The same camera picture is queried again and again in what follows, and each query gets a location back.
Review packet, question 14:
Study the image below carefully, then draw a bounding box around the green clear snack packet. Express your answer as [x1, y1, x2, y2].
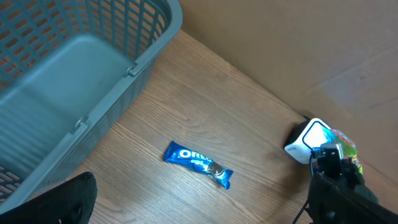
[321, 129, 363, 174]

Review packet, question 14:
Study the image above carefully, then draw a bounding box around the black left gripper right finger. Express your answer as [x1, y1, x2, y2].
[307, 173, 397, 224]

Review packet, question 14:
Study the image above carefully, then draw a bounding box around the white barcode scanner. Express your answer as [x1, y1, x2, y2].
[283, 118, 331, 164]

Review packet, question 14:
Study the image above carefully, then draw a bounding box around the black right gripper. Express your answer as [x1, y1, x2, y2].
[312, 157, 364, 187]

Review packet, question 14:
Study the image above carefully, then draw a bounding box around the grey plastic mesh basket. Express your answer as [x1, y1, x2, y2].
[1, 0, 182, 212]

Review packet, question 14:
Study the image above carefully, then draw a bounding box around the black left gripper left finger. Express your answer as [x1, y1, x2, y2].
[1, 172, 98, 224]

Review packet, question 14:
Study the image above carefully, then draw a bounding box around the blue Oreo cookie packet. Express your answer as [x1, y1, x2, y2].
[164, 141, 233, 190]

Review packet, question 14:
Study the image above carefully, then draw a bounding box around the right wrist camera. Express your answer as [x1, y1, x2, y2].
[309, 143, 343, 180]

